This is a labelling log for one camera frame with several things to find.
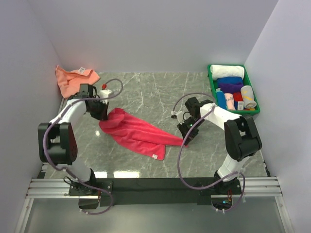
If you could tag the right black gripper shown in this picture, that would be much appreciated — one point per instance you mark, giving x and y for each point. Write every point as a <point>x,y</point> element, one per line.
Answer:
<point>190,136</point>

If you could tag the purple rolled towel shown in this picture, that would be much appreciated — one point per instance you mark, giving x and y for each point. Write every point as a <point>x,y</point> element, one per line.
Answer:
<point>230,88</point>

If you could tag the white label on salmon towel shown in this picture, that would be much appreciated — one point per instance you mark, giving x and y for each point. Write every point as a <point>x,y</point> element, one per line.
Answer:
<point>81,70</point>

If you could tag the yellow grey patterned towel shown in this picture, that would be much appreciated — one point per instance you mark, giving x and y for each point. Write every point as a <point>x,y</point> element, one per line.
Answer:
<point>248,97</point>

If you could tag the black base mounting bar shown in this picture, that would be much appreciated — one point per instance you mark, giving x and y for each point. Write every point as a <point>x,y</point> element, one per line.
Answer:
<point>126,191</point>

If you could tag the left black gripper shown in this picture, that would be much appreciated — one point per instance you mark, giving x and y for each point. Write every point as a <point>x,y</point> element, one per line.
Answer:
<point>103,115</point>

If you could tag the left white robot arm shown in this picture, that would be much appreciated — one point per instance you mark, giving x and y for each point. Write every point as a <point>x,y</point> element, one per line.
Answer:
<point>57,143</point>

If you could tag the red rolled towel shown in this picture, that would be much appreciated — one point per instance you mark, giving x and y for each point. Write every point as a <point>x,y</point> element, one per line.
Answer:
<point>238,101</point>

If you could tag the light blue rolled towel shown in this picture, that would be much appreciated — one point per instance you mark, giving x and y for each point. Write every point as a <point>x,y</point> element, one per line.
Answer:
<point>221,99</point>

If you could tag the salmon orange towel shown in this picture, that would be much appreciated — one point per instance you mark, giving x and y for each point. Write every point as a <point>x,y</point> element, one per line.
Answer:
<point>69,81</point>

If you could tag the aluminium rail frame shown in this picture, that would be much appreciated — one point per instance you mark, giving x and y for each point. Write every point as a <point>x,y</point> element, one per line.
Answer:
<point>251,187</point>

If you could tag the pink white rolled towel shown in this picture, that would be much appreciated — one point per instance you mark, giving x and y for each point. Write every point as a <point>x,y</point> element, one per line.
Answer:
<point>229,101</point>

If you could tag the green plastic bin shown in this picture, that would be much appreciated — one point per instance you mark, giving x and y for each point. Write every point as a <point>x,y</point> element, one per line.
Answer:
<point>214,88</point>

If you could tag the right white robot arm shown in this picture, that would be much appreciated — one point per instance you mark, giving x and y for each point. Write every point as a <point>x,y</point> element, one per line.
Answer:
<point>242,139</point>

